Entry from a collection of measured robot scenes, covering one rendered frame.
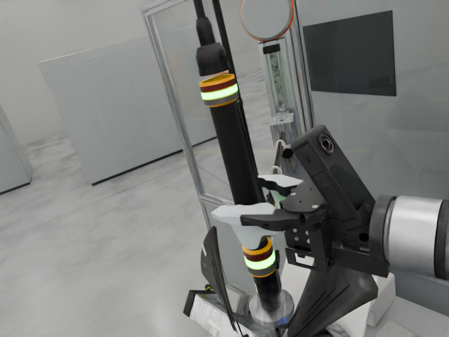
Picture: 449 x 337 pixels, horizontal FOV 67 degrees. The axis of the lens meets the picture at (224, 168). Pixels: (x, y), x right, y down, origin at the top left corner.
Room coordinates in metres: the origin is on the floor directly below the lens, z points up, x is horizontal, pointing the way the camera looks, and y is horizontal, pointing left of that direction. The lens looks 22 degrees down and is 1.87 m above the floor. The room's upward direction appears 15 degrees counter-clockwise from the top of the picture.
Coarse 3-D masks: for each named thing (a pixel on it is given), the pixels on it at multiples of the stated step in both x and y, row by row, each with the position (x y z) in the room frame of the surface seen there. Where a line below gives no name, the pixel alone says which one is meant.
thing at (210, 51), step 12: (204, 24) 0.40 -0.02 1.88; (204, 36) 0.40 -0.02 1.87; (204, 48) 0.40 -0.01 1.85; (216, 48) 0.40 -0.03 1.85; (204, 60) 0.40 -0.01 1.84; (216, 60) 0.39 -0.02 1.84; (204, 72) 0.40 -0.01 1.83; (216, 72) 0.39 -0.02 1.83; (276, 276) 0.41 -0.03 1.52; (264, 288) 0.39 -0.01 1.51; (276, 288) 0.40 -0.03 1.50; (264, 300) 0.40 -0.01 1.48; (276, 300) 0.40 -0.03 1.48
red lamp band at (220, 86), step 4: (232, 80) 0.40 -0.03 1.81; (216, 84) 0.39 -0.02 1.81; (220, 84) 0.39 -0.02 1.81; (224, 84) 0.39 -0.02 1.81; (228, 84) 0.39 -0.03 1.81; (232, 84) 0.40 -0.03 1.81; (200, 88) 0.40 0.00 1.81; (204, 88) 0.40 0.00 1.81; (208, 88) 0.39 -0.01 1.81; (212, 88) 0.39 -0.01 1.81; (216, 88) 0.39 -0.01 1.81; (220, 88) 0.39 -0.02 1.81
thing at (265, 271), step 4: (272, 264) 0.39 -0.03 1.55; (276, 264) 0.40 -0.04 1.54; (248, 268) 0.40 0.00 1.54; (268, 268) 0.39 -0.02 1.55; (272, 268) 0.39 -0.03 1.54; (252, 272) 0.40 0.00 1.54; (256, 272) 0.39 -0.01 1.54; (260, 272) 0.39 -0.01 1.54; (264, 272) 0.39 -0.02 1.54; (268, 272) 0.39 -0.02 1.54
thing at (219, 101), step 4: (236, 92) 0.40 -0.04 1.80; (228, 96) 0.39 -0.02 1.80; (232, 96) 0.39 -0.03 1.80; (236, 96) 0.40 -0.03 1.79; (204, 100) 0.40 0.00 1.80; (208, 100) 0.40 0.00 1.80; (212, 100) 0.39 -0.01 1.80; (216, 100) 0.39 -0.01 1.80; (220, 100) 0.39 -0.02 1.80; (224, 100) 0.39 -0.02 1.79; (228, 100) 0.39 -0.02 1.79; (204, 104) 0.41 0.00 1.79; (208, 104) 0.40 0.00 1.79; (212, 104) 0.39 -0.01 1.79; (216, 104) 0.39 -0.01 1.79
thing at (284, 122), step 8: (280, 112) 1.05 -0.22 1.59; (288, 112) 1.04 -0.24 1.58; (272, 120) 1.01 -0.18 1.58; (280, 120) 0.98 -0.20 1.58; (288, 120) 0.96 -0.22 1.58; (272, 128) 0.97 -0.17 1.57; (280, 128) 0.96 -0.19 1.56; (288, 128) 0.95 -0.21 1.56; (296, 128) 1.02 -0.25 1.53; (272, 136) 0.97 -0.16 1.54; (288, 136) 0.95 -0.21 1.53; (296, 136) 0.97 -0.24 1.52
